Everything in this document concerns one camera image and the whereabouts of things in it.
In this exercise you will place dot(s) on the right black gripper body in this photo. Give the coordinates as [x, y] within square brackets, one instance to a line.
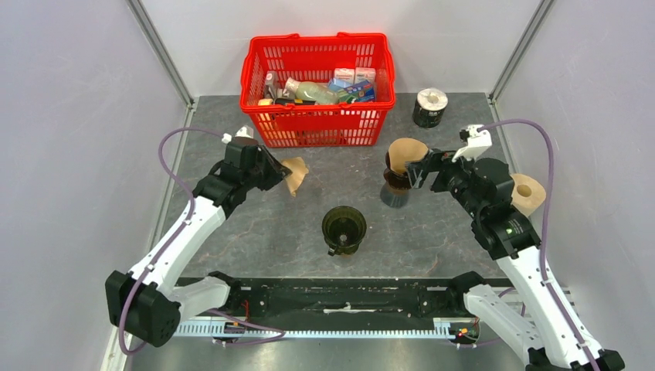
[442, 161]

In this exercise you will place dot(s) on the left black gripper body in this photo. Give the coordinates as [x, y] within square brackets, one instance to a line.
[267, 173]

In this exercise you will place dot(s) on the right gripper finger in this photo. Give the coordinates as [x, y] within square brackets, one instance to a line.
[417, 181]
[418, 168]

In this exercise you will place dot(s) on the brown dripper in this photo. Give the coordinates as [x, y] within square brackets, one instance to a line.
[398, 177]

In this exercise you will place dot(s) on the brown paper coffee filter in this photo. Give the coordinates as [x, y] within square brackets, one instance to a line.
[403, 151]

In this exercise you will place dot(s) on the dark dripper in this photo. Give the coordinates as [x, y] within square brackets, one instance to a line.
[343, 228]

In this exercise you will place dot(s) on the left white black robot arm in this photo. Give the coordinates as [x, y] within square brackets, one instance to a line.
[146, 301]

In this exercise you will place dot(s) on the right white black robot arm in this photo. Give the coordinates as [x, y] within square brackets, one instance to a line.
[553, 337]

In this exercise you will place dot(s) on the black wrapped paper roll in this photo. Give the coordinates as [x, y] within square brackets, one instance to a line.
[429, 108]

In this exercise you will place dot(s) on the red plastic shopping basket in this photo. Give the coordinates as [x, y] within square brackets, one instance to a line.
[288, 122]

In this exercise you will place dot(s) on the blue green box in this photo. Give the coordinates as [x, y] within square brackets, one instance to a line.
[361, 92]

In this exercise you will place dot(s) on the clear plastic bottle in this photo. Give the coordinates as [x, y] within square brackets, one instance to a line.
[308, 90]

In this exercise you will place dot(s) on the small grey pouch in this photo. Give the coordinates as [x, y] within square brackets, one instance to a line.
[271, 85]

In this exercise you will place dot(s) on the white pink carton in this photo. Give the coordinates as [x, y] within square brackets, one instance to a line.
[364, 74]
[345, 74]

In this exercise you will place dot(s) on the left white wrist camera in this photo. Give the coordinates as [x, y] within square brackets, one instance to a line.
[240, 135]

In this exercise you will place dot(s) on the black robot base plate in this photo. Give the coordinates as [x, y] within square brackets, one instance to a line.
[351, 304]

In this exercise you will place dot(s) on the slotted white cable duct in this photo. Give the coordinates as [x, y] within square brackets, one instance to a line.
[220, 328]

